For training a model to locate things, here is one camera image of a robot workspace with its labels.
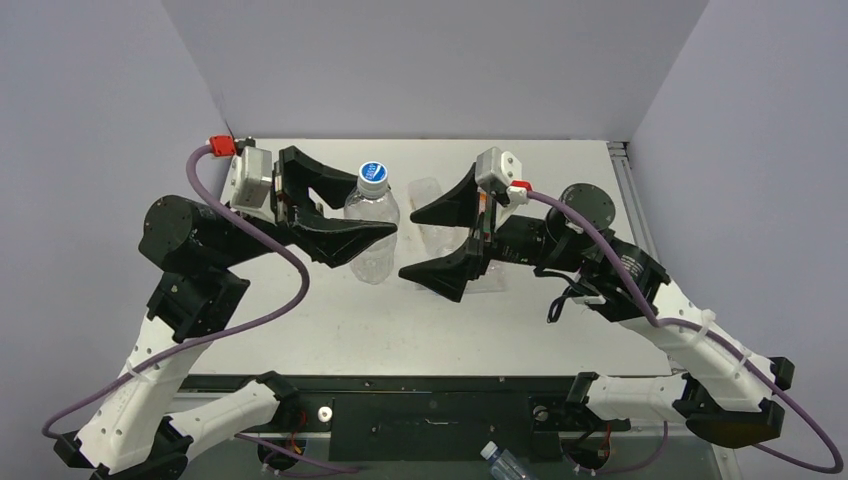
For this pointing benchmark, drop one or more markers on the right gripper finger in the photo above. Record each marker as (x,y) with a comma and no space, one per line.
(447,276)
(458,207)

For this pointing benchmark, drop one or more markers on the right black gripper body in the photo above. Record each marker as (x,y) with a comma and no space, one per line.
(481,225)

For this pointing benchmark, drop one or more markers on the clear bottle blue-white cap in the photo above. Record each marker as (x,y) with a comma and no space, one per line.
(372,200)

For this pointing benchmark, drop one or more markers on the clear bottle blue label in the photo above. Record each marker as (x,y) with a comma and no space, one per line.
(492,279)

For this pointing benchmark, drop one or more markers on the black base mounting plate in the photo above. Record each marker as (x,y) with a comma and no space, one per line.
(393,418)

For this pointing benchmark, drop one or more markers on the large clear empty bottle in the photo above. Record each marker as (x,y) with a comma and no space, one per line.
(438,241)

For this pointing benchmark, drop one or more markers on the water bottle under table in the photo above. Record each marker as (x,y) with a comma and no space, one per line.
(502,464)

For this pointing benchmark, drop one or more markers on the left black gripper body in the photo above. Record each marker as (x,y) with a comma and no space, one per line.
(284,216)

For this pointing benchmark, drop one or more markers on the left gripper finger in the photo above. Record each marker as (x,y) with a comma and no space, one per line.
(331,185)
(336,242)

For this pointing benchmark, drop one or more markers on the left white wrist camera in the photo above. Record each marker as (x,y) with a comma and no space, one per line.
(248,183)

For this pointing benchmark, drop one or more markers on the aluminium frame rail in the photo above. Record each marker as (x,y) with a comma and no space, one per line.
(622,167)

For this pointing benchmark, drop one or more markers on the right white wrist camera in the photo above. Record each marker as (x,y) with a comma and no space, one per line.
(498,175)

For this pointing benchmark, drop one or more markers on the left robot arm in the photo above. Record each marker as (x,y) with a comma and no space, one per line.
(195,243)

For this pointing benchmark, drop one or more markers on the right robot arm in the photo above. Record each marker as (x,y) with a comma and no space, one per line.
(724,393)

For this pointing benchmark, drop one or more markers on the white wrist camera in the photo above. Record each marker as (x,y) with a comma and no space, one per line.
(248,183)
(498,175)

